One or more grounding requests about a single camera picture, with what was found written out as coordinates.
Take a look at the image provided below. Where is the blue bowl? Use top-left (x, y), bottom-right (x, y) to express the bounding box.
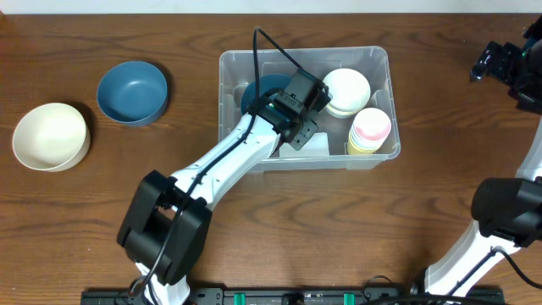
top-left (241, 74), bottom-right (291, 114)
top-left (97, 61), bottom-right (169, 127)

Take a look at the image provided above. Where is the white small bowl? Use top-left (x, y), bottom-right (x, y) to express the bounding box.
top-left (324, 69), bottom-right (371, 111)

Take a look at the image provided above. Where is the yellow plastic cup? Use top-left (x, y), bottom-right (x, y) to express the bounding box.
top-left (346, 137), bottom-right (374, 155)

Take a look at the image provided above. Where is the pink plastic cup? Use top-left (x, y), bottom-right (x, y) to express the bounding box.
top-left (352, 108), bottom-right (391, 141)

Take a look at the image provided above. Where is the cream large bowl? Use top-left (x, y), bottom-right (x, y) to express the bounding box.
top-left (12, 103), bottom-right (91, 172)

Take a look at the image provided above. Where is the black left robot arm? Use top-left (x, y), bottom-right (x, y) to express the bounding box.
top-left (117, 87), bottom-right (331, 304)

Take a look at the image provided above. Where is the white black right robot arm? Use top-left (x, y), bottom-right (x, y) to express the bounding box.
top-left (410, 20), bottom-right (541, 304)

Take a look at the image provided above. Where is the clear plastic storage bin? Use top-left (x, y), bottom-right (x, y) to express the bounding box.
top-left (218, 46), bottom-right (401, 172)

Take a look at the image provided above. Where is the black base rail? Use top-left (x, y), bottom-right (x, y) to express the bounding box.
top-left (80, 286), bottom-right (505, 305)

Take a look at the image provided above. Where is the black cable right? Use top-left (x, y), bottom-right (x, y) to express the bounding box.
top-left (363, 245), bottom-right (542, 305)

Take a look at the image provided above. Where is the black cable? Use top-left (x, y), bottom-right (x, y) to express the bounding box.
top-left (363, 245), bottom-right (542, 305)
top-left (129, 27), bottom-right (317, 297)

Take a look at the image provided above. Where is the black cable left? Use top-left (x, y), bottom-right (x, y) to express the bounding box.
top-left (129, 27), bottom-right (317, 297)

